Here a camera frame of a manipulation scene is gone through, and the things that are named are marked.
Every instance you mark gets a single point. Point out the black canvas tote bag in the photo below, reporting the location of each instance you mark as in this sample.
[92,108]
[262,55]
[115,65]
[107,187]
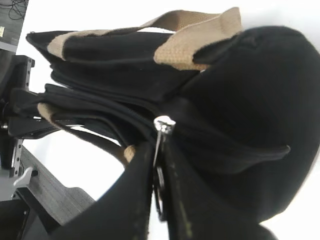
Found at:
[246,102]

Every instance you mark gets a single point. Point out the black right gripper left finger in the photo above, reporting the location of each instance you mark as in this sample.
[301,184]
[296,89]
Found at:
[123,212]

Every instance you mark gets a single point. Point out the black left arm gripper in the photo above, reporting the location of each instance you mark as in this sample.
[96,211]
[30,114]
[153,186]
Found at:
[19,116]

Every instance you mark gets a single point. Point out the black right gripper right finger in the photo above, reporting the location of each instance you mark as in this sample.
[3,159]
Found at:
[195,212]

